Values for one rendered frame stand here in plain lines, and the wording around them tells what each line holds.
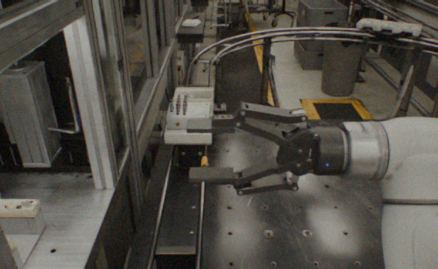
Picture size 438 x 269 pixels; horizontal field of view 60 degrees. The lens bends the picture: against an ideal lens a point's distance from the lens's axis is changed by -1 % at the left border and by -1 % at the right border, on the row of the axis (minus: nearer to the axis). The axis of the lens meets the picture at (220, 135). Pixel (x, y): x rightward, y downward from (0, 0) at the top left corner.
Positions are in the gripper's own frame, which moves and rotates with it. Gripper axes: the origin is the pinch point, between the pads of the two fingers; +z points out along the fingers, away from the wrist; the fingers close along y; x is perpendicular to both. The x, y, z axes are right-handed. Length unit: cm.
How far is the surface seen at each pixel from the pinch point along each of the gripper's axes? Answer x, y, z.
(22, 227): -3.6, -19.0, 34.9
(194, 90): -83, -25, 7
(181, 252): -9.3, -31.5, 6.2
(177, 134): -49, -25, 10
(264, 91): -189, -70, -32
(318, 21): -351, -60, -105
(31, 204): -5.0, -14.7, 32.6
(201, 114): -52, -20, 3
